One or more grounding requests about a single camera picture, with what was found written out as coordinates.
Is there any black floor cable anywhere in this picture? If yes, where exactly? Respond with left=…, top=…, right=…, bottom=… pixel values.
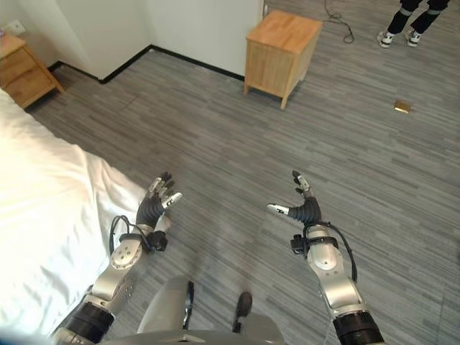
left=323, top=0, right=356, bottom=44

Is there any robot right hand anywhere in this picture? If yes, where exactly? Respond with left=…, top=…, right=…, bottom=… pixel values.
left=266, top=170, right=323, bottom=227

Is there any white bed sheet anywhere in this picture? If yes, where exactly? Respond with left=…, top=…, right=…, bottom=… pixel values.
left=0, top=88, right=145, bottom=338

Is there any wooden nightstand with legs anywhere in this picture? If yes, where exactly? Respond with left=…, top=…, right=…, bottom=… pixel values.
left=244, top=9, right=323, bottom=110

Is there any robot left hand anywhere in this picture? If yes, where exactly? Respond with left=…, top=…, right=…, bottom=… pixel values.
left=136, top=172, right=183, bottom=233

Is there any white wall socket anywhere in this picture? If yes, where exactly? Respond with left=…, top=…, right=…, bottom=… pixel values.
left=1, top=20, right=27, bottom=37

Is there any person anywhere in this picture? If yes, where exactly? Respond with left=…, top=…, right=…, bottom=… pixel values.
left=376, top=0, right=451, bottom=49

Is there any wooden drawer nightstand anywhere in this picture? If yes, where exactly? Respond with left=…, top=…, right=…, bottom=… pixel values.
left=0, top=34, right=65, bottom=109

